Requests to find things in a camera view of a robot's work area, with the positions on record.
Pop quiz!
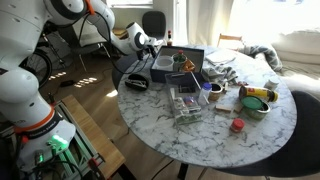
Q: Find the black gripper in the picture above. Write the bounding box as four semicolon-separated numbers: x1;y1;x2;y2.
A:
141;43;158;62

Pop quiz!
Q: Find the clear measuring cup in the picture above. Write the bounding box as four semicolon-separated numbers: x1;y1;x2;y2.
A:
155;55;175;72

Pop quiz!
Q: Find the small white cup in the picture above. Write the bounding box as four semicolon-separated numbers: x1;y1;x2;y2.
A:
263;78;280;91

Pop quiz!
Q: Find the navy cardboard box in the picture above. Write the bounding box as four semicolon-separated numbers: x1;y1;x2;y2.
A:
149;45;206;84

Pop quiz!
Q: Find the dark soy sauce bottle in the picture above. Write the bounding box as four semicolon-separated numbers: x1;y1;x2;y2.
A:
166;29;174;47

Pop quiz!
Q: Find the green bottle with red cap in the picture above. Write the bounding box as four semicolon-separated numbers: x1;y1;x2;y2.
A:
172;49;188;72

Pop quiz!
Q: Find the black office chair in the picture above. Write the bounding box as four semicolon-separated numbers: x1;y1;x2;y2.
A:
141;10;167;39

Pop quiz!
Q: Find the orange snack bag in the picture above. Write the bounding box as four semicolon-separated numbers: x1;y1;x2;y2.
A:
182;58;197;73

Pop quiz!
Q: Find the grey padded chair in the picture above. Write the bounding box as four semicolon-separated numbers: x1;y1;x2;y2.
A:
111;53;155;91

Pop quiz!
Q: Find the clear plastic storage container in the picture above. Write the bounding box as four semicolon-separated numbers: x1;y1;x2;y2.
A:
164;71;204;126

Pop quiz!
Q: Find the clear bottle with blue cap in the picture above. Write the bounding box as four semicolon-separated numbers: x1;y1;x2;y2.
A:
197;82;213;106

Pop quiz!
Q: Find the white curtain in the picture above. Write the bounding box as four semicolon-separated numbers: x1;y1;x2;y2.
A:
185;0;235;47

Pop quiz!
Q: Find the white folded paper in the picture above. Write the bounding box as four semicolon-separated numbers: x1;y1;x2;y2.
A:
204;49;237;66

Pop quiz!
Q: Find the grey striped cloth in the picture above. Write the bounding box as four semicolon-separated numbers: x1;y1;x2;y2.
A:
201;64;239;86

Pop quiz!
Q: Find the wooden child chair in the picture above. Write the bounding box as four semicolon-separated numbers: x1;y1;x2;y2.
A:
216;32;245;50

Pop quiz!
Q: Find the small wooden block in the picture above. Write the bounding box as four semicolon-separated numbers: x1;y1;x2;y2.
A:
233;102;245;114
214;104;233;113

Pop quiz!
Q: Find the wooden workbench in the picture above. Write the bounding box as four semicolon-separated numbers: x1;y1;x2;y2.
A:
49;94;127;180

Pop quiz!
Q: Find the small jar with red lid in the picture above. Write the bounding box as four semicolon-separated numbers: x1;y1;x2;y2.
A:
229;117;246;134

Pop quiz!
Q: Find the yellow cylindrical can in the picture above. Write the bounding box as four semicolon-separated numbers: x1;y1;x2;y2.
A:
238;85;280;103

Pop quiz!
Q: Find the black bicycle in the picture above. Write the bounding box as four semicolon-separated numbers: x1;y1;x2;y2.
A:
19;31;68;88

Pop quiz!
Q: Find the grey knit blanket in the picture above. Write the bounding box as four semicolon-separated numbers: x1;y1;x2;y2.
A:
237;43;284;72

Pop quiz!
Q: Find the tin with green lid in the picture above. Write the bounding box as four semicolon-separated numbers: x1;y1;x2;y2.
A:
240;95;272;121

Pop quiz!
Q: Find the black table base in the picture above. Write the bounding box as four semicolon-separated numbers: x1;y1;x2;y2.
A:
177;162;190;180

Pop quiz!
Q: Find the white sofa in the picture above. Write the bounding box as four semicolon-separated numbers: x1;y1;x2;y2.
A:
270;27;320;101

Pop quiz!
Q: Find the black padded chair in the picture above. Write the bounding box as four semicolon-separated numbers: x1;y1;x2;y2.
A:
215;90;320;178

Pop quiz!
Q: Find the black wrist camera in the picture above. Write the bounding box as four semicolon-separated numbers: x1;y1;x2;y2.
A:
135;49;145;62

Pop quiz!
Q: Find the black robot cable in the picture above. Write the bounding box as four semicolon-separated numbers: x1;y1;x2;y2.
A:
77;12;152;75

